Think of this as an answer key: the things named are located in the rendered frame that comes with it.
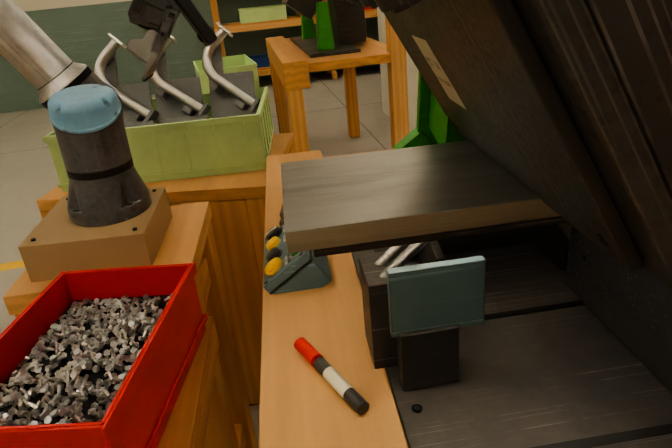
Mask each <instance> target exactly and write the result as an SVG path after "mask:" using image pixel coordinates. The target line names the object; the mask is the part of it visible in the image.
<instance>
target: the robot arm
mask: <svg viewBox="0 0 672 448"><path fill-rule="evenodd" d="M180 13H182V15H183V16H184V17H185V19H186V20H187V21H188V23H189V24H190V26H191V27H192V28H193V30H194V31H195V33H196V34H197V38H198V40H199V41H200V42H202V43H203V44H204V45H205V46H207V47H208V46H210V45H211V44H213V43H214V42H215V41H216V40H217V36H216V35H215V31H214V29H213V28H212V27H211V26H209V25H208V23H207V22H206V21H205V19H204V18H203V16H202V15H201V14H200V12H199V11H198V9H197V8H196V7H195V5H194V4H193V2H192V1H191V0H132V4H131V6H130V8H129V11H128V14H127V15H128V16H129V22H131V23H133V24H135V25H138V27H140V28H142V29H144V30H146V31H147V32H146V33H145V36H144V38H143V39H131V40H129V41H128V43H127V48H128V49H129V53H130V54H131V55H132V56H133V57H134V58H136V59H137V60H138V61H140V62H141V63H142V64H144V65H145V66H146V67H145V70H144V73H143V76H142V79H143V81H144V82H146V81H147V80H148V79H150V78H151V77H152V76H153V75H154V72H155V70H156V67H157V65H158V62H159V60H160V57H161V55H162V52H163V49H164V47H165V44H166V42H167V39H168V38H170V36H171V34H172V31H173V28H174V26H175V23H176V21H177V17H178V16H179V15H180ZM0 54H1V55H2V56H3V57H4V58H5V59H6V60H7V61H8V62H9V63H10V64H11V65H12V66H13V67H14V68H15V69H17V70H18V71H19V72H20V73H21V74H22V75H23V76H24V77H25V78H26V79H27V80H28V81H29V82H30V83H31V84H32V85H33V86H34V87H36V88H37V89H38V91H39V102H40V103H41V104H42V105H43V106H44V107H45V108H46V109H47V110H48V115H49V119H50V121H51V123H52V125H53V128H54V131H55V135H56V138H57V141H58V145H59V148H60V151H61V155H62V158H63V162H64V165H65V168H66V171H67V175H68V178H69V187H68V201H67V211H68V214H69V218H70V221H71V222H72V223H73V224H75V225H78V226H84V227H100V226H107V225H112V224H117V223H120V222H124V221H127V220H129V219H132V218H134V217H136V216H138V215H140V214H142V213H143V212H145V211H146V210H147V209H148V208H149V207H150V206H151V204H152V199H151V195H150V191H149V189H148V188H147V186H146V184H145V183H144V181H143V180H142V178H141V177H140V175H139V173H138V172H137V170H136V169H135V167H134V164H133V160H132V155H131V151H130V147H129V142H128V138H127V134H126V130H125V125H124V117H123V116H124V108H123V103H122V100H121V98H120V96H119V95H118V93H117V92H116V91H115V89H114V88H113V87H111V86H110V85H109V84H107V83H106V82H104V81H102V80H101V79H100V78H99V77H98V76H97V75H96V74H95V73H94V72H93V71H92V70H91V69H90V68H89V67H88V66H87V65H86V64H81V63H75V62H73V61H72V60H71V59H70V58H69V57H68V56H67V55H66V54H65V53H64V52H63V51H62V50H61V49H60V48H59V47H58V46H57V45H56V44H55V43H54V42H53V41H52V40H51V39H50V38H49V37H48V36H47V35H46V34H45V33H44V32H43V31H42V29H41V28H40V27H39V26H38V25H37V24H36V23H35V22H34V21H33V20H32V19H31V18H30V17H29V16H28V15H27V14H26V13H25V12H24V11H23V10H22V9H21V8H20V7H19V6H18V5H17V4H16V3H15V2H14V1H13V0H0Z"/></svg>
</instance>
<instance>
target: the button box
mask: <svg viewBox="0 0 672 448"><path fill-rule="evenodd" d="M279 228H280V232H279V234H278V235H277V236H276V237H278V238H279V239H280V242H279V244H278V245H277V246H276V247H278V248H279V249H280V254H279V255H278V257H277V258H280V259H281V260H282V264H281V266H280V268H279V269H278V270H277V271H276V272H275V273H274V274H273V275H271V276H268V275H267V274H266V273H265V271H264V289H265V290H266V291H267V292H270V295H271V294H280V293H287V292H294V291H301V290H308V289H315V288H321V287H324V286H325V285H327V284H328V283H329V282H330V281H331V280H332V276H331V271H330V266H329V261H328V256H321V257H314V255H313V250H309V251H302V252H298V254H296V255H295V256H293V257H292V256H291V253H288V252H287V247H286V240H285V233H284V224H282V225H281V226H280V227H279ZM268 241H269V240H268V239H267V238H266V239H265V248H264V270H265V267H266V265H267V264H268V262H269V261H268V260H267V259H266V255H267V253H268V252H269V250H268V249H267V248H266V244H267V242H268Z"/></svg>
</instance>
